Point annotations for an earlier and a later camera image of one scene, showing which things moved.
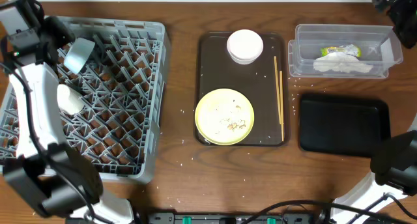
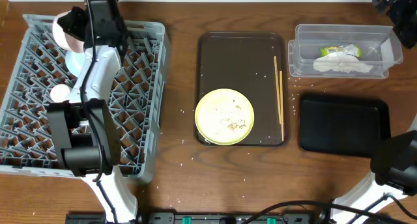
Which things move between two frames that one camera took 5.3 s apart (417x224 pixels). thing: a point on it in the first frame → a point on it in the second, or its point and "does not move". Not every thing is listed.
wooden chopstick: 281,103 does not move
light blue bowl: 77,54 does not move
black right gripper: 391,4 does not move
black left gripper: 60,37 → 74,23
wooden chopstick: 277,88 does not move
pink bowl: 244,46 → 66,40
